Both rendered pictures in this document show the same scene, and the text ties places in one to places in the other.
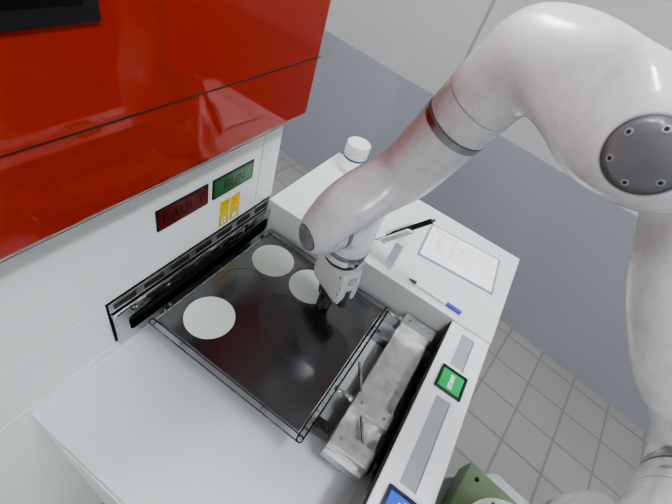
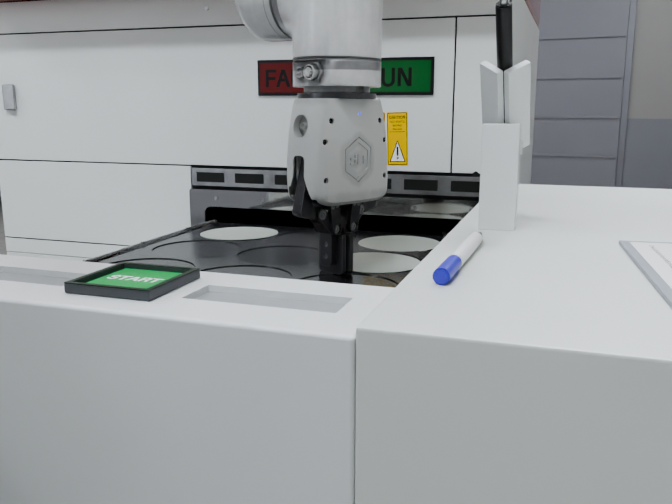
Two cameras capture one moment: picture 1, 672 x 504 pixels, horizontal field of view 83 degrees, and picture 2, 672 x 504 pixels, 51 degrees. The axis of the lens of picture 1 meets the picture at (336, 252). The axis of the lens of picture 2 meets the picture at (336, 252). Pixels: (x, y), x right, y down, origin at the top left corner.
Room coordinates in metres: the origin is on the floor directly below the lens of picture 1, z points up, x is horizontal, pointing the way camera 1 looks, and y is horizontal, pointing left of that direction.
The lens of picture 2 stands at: (0.56, -0.70, 1.06)
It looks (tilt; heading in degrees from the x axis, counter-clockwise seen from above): 12 degrees down; 92
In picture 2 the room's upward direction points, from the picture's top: straight up
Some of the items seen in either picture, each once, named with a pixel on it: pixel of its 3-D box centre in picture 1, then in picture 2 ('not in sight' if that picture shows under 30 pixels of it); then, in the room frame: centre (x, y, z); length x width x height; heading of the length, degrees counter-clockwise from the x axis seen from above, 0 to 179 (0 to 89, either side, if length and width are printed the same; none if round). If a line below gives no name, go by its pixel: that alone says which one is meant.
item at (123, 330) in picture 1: (203, 266); (331, 227); (0.52, 0.27, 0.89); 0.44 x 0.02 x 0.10; 163
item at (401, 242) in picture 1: (393, 242); (503, 145); (0.68, -0.11, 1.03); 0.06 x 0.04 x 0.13; 73
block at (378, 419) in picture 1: (370, 413); not in sight; (0.34, -0.18, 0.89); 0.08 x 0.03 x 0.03; 73
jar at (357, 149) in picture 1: (354, 156); not in sight; (1.00, 0.05, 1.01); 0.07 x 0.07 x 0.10
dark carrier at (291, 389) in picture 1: (281, 314); (282, 257); (0.47, 0.06, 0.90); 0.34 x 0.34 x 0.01; 73
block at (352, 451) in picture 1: (350, 449); not in sight; (0.26, -0.15, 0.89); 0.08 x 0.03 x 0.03; 73
